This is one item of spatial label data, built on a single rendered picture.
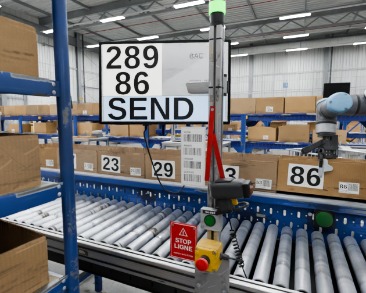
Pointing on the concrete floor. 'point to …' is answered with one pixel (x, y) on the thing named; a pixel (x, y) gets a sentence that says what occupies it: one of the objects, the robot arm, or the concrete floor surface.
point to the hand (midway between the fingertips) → (319, 175)
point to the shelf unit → (22, 85)
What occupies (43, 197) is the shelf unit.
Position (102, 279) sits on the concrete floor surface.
